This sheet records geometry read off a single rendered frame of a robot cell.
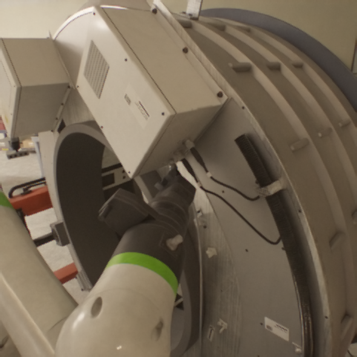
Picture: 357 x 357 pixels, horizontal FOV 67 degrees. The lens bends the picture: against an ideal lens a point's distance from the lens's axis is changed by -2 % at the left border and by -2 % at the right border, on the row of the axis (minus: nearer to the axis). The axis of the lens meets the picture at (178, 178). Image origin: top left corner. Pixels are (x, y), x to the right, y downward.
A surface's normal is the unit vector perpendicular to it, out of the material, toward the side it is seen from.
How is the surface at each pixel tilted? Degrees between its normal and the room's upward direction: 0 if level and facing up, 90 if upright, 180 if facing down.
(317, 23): 90
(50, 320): 21
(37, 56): 55
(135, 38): 42
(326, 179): 75
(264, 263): 90
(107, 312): 4
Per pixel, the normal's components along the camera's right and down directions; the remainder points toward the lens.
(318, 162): -0.36, 0.11
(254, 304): -0.72, 0.29
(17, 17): -0.12, 0.39
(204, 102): 0.43, -0.50
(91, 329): -0.15, -0.75
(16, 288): 0.06, -0.58
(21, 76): 0.54, -0.32
